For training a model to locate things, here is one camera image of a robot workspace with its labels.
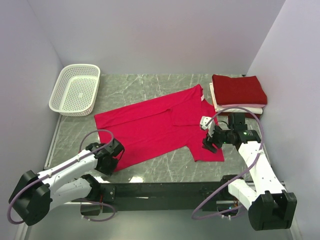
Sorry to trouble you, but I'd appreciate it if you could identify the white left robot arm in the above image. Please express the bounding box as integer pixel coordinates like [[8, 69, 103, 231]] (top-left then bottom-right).
[[7, 139, 125, 226]]

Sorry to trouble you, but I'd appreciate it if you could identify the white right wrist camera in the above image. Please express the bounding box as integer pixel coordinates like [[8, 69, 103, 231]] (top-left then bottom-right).
[[199, 116, 212, 131]]

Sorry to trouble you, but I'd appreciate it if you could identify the bright red t-shirt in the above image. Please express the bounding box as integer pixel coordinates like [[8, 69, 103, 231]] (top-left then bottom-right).
[[94, 84, 225, 171]]

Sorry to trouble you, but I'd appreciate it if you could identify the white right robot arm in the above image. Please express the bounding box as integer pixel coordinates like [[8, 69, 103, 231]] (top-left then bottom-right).
[[196, 112, 298, 231]]

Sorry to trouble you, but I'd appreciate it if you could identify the white plastic basket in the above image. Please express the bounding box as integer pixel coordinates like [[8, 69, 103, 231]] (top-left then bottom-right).
[[48, 64, 101, 117]]

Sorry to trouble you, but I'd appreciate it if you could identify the pink white folded t-shirt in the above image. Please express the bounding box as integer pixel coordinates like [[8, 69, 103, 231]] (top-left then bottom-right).
[[209, 83, 263, 116]]

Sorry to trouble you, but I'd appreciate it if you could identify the aluminium frame rail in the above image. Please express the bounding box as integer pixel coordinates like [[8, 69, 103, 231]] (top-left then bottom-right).
[[25, 182, 292, 206]]

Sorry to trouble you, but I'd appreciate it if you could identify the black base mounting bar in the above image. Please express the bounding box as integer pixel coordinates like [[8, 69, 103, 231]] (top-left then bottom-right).
[[84, 181, 223, 212]]

